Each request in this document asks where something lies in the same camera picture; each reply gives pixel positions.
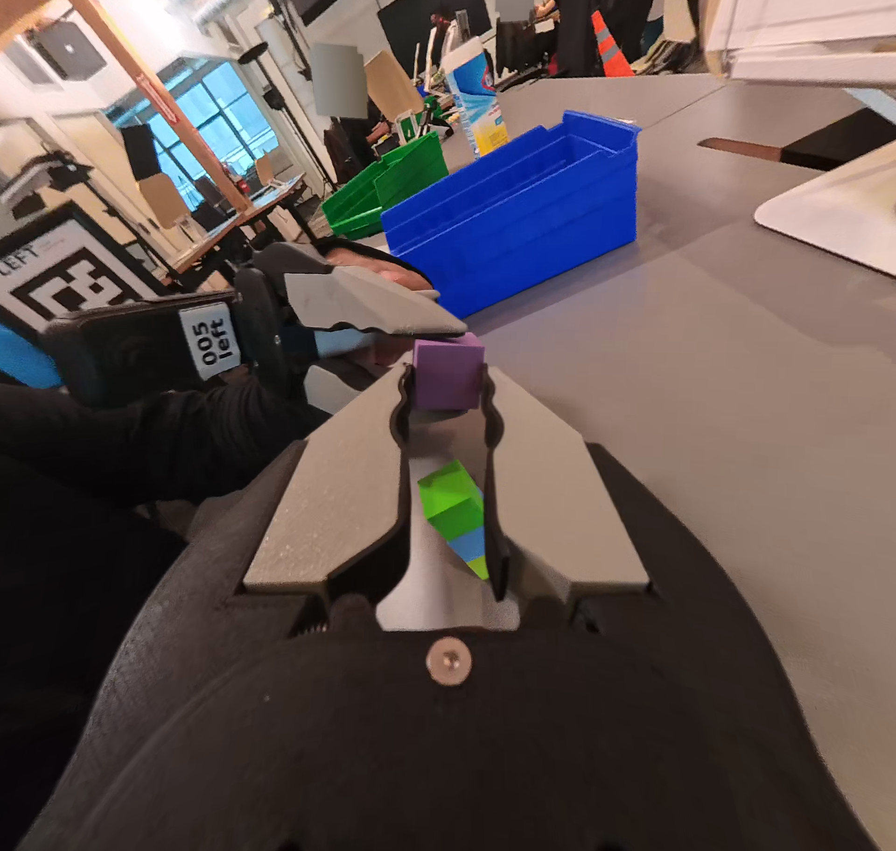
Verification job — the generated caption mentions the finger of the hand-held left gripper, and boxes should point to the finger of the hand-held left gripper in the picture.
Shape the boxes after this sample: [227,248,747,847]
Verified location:
[311,328,415,376]
[283,265,468,338]

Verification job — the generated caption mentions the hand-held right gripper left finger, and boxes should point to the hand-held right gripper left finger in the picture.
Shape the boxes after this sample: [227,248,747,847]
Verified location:
[241,364,414,607]

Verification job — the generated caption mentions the window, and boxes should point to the window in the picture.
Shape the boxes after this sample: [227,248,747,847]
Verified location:
[155,60,281,190]

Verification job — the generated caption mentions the purple foam cube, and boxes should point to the purple foam cube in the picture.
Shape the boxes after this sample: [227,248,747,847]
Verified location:
[412,333,486,412]

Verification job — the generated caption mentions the black monitor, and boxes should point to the black monitor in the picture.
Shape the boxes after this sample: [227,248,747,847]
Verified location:
[377,0,494,61]

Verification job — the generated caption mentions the person's left hand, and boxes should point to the person's left hand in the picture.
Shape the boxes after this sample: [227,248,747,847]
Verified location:
[325,245,436,293]

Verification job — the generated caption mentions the white document stand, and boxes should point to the white document stand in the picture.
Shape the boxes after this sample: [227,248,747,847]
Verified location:
[703,0,896,278]

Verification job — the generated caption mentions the green plastic bin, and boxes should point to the green plastic bin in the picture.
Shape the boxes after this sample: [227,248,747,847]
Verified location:
[321,165,393,241]
[374,131,449,211]

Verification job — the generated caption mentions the black wall speaker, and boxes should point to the black wall speaker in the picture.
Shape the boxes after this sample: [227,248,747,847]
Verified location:
[28,20,107,82]

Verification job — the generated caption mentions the blue plastic bin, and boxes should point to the blue plastic bin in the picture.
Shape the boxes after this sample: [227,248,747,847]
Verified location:
[380,110,641,320]

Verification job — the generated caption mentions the orange traffic cone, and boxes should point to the orange traffic cone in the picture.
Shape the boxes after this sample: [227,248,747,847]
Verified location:
[590,9,637,78]

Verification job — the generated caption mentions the wooden beam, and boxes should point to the wooden beam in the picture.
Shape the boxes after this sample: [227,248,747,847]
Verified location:
[59,0,254,216]

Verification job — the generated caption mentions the green foam cube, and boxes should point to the green foam cube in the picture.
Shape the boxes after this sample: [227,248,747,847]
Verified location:
[418,459,485,540]

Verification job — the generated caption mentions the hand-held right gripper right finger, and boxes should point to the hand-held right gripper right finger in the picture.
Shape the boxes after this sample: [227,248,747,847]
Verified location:
[479,364,653,607]

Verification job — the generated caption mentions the black table cable cover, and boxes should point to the black table cable cover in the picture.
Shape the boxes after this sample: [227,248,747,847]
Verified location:
[780,107,896,171]

